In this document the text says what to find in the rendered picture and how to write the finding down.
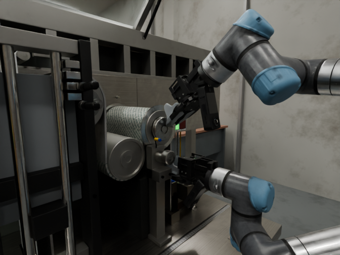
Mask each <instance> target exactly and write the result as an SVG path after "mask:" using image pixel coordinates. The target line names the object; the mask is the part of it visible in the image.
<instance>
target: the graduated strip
mask: <svg viewBox="0 0 340 255"><path fill-rule="evenodd" d="M229 207H231V206H230V205H228V204H226V205H224V206H223V207H222V208H220V209H219V210H218V211H216V212H215V213H214V214H212V215H211V216H210V217H208V218H207V219H205V220H204V221H203V222H201V223H200V224H199V225H197V226H196V227H194V228H193V229H192V230H190V231H189V232H188V233H186V234H185V235H183V236H182V237H181V238H179V239H178V240H177V241H175V242H174V243H173V244H171V245H170V246H168V247H167V248H166V249H164V250H163V251H162V252H160V253H159V254H157V255H168V254H170V253H171V252H172V251H173V250H175V249H176V248H177V247H179V246H180V245H181V244H183V243H184V242H185V241H186V240H188V239H189V238H190V237H192V236H193V235H194V234H196V233H197V232H198V231H199V230H201V229H202V228H203V227H205V226H206V225H207V224H209V223H210V222H211V221H212V220H214V219H215V218H216V217H218V216H219V215H220V214H222V213H223V212H224V211H226V210H227V209H228V208H229Z"/></svg>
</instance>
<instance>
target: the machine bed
mask: <svg viewBox="0 0 340 255"><path fill-rule="evenodd" d="M226 204H228V205H230V206H231V204H229V203H226V202H224V201H221V200H219V199H216V198H214V197H211V196H209V195H206V194H203V195H202V196H201V197H200V199H199V201H198V202H197V204H196V206H197V210H195V211H191V210H190V209H188V208H186V209H184V210H183V211H181V212H180V220H179V221H177V222H176V223H174V224H173V225H170V224H168V223H167V222H165V232H166V233H168V234H169V235H171V236H172V239H171V240H170V241H169V242H167V243H166V244H165V245H163V246H162V247H159V246H158V245H157V244H155V243H154V242H153V241H151V240H150V239H149V238H148V237H146V238H144V239H142V240H141V239H140V238H139V237H138V236H137V235H135V234H134V233H133V232H132V231H130V230H129V229H128V228H127V227H125V226H124V225H123V224H122V223H120V222H119V221H118V220H117V219H116V218H114V217H113V216H112V215H111V214H109V213H108V212H107V211H106V210H104V209H103V208H102V207H100V222H101V240H102V255H157V254H159V253H160V252H162V251H163V250H164V249H166V248H167V247H168V246H170V245H171V244H173V243H174V242H175V241H177V240H178V239H179V238H181V237H182V236H183V235H185V234H186V233H188V232H189V231H190V230H192V229H193V228H194V227H196V226H197V225H199V224H200V223H201V222H203V221H204V220H205V219H207V218H208V217H210V216H211V215H212V214H214V213H215V212H216V211H218V210H219V209H220V208H222V207H223V206H224V205H226ZM73 215H74V228H75V241H76V245H77V244H79V243H81V242H83V240H82V226H81V212H80V208H77V209H74V210H73ZM230 225H231V207H229V208H228V209H227V210H226V211H224V212H223V213H222V214H220V215H219V216H218V217H216V218H215V219H214V220H212V221H211V222H210V223H209V224H207V225H206V226H205V227H203V228H202V229H201V230H199V231H198V232H197V233H196V234H194V235H193V236H192V237H190V238H189V239H188V240H186V241H185V242H184V243H183V244H181V245H180V246H179V247H177V248H176V249H175V250H173V251H172V252H171V253H170V254H168V255H242V253H240V252H239V251H237V250H236V248H234V247H233V246H232V244H231V241H230V239H228V237H229V236H230ZM262 226H263V228H264V229H265V231H266V232H267V234H268V235H269V236H270V238H271V239H272V241H275V240H278V238H279V237H280V235H281V229H282V225H281V224H278V223H276V222H273V221H270V220H268V219H266V218H263V217H262ZM52 236H53V246H54V255H57V254H59V253H61V252H63V251H65V250H66V241H65V229H63V230H61V231H59V232H56V233H54V234H52ZM1 239H2V246H3V253H4V255H23V253H22V251H21V248H20V244H22V243H21V235H20V230H19V231H16V232H13V233H11V234H8V235H6V236H3V237H1Z"/></svg>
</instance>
